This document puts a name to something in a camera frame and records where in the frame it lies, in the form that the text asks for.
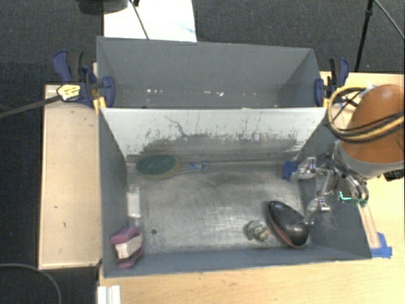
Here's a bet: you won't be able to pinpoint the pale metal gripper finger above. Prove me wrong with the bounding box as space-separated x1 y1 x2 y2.
304 196 332 226
290 158 319 182

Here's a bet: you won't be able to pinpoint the black and red oval object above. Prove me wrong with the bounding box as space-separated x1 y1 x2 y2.
267 200 310 249

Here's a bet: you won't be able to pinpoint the small green toy animal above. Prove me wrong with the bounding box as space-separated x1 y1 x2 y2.
243 220 270 243

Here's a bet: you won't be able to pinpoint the grey metal bin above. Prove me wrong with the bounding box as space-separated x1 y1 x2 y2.
94 35 373 279

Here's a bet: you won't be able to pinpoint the clear glass bottle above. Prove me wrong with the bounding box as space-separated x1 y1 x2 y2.
125 184 142 227

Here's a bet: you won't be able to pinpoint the purple and white toy teeth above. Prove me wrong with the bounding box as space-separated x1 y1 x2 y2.
109 226 146 269

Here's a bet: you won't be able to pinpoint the pale wood board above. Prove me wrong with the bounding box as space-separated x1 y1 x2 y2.
37 84 104 270

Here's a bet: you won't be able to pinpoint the black cylinder on white bracket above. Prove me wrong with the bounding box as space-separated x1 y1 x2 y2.
381 168 405 182

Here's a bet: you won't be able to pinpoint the green round brush blue handle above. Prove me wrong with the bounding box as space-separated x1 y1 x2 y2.
135 153 210 181

